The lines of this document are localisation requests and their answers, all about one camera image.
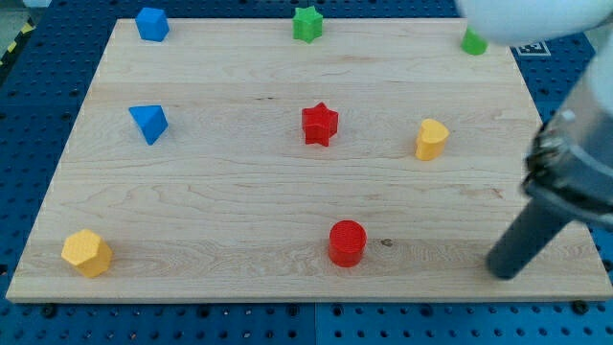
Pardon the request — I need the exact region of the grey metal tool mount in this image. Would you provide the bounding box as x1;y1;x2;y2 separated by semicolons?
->
522;71;613;225

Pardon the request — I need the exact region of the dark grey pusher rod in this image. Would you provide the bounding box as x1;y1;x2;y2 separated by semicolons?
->
486;198;572;280

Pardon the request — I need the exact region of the red cylinder block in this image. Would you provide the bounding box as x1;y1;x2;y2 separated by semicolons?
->
329;219;367;267

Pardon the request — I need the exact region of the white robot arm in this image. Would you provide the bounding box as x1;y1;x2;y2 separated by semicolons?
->
456;0;612;279

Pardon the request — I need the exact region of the black white fiducial marker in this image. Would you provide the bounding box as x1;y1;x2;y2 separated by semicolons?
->
513;41;551;57

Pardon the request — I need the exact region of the yellow heart block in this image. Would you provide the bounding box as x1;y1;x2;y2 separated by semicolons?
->
415;119;450;161

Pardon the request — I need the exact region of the green cylinder block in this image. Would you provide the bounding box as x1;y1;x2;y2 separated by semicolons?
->
461;26;488;56

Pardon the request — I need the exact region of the red star block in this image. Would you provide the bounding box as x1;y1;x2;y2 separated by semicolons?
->
302;103;339;147

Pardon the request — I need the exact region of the green star block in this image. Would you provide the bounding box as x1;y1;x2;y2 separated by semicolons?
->
292;6;324;43

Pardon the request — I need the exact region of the wooden board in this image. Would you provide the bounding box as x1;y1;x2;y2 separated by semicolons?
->
7;19;612;304

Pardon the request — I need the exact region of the blue triangle block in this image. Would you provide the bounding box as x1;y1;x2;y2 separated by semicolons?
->
128;104;169;146

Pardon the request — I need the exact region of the blue cube block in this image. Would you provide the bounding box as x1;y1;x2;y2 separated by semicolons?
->
135;8;170;42

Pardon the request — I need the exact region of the yellow hexagon block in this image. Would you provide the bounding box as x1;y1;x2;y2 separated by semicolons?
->
60;229;113;278

